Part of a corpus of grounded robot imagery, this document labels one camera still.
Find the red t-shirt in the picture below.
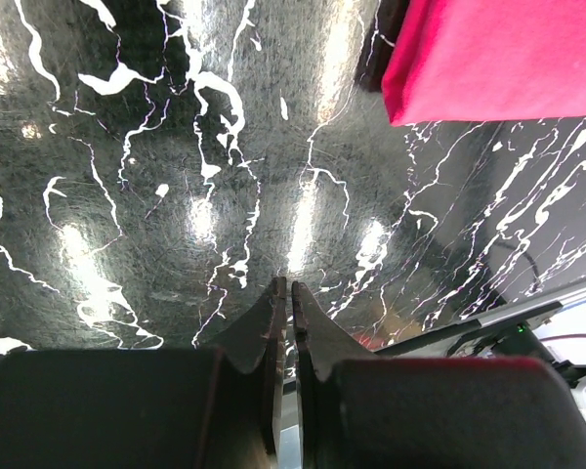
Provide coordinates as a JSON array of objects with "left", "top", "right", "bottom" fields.
[{"left": 382, "top": 1, "right": 586, "bottom": 126}]

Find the black marble table mat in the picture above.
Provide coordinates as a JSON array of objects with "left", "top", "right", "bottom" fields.
[{"left": 0, "top": 1, "right": 586, "bottom": 356}]

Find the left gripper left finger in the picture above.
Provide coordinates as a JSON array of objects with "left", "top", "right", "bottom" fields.
[{"left": 0, "top": 277, "right": 287, "bottom": 468}]

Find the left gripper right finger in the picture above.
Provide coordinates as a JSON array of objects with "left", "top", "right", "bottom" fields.
[{"left": 291, "top": 282, "right": 586, "bottom": 468}]

